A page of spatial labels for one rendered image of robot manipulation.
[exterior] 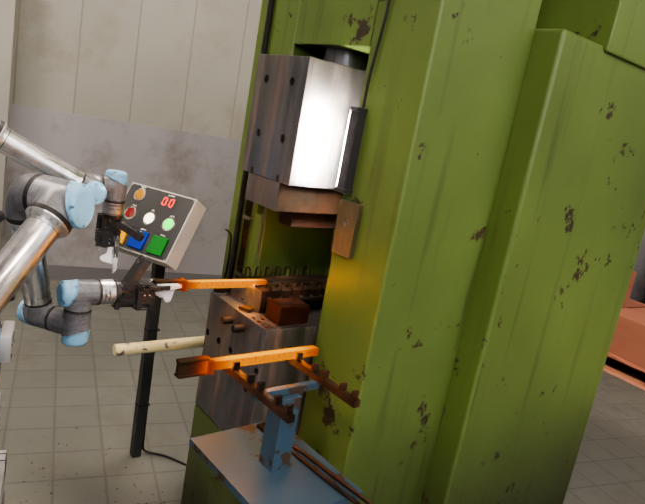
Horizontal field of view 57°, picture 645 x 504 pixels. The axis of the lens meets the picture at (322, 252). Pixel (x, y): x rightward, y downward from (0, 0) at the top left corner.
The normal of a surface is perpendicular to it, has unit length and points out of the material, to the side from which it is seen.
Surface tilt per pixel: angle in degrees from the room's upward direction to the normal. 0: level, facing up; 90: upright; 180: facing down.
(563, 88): 90
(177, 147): 90
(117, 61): 90
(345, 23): 90
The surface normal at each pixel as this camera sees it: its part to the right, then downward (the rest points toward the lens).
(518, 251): 0.60, 0.28
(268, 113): -0.78, 0.00
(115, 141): 0.38, 0.26
